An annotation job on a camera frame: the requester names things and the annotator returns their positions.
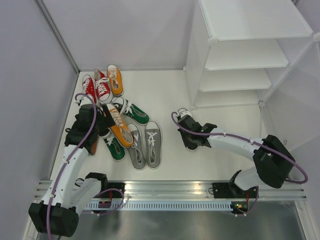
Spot black sneaker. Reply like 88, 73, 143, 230
64, 134, 98, 155
177, 107, 201, 151

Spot orange sneaker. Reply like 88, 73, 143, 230
106, 103, 134, 148
106, 64, 124, 96

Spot grey sneaker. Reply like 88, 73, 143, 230
127, 123, 146, 170
144, 121, 163, 169

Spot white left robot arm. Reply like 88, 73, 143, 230
28, 104, 109, 237

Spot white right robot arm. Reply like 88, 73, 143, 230
177, 114, 295, 198

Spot white shoe cabinet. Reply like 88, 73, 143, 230
183, 0, 320, 173

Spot green sneaker far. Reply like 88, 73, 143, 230
111, 96, 150, 125

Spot green sneaker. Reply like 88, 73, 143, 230
100, 132, 126, 161
111, 96, 150, 125

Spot red sneaker right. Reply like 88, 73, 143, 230
94, 68, 113, 105

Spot red sneaker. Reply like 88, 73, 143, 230
82, 74, 97, 104
94, 68, 113, 105

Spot green sneaker near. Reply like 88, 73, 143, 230
100, 132, 126, 161

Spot red sneaker left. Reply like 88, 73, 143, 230
82, 74, 97, 104

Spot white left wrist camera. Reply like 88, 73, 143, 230
75, 95, 94, 107

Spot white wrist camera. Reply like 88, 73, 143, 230
75, 95, 94, 107
179, 109, 193, 118

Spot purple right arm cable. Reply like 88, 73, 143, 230
170, 111, 309, 184

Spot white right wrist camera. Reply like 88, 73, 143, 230
179, 109, 193, 118

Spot aluminium mounting rail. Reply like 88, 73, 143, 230
34, 179, 308, 201

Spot white slotted cable duct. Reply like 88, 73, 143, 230
84, 200, 233, 212

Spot aluminium corner frame post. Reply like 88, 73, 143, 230
34, 0, 80, 76

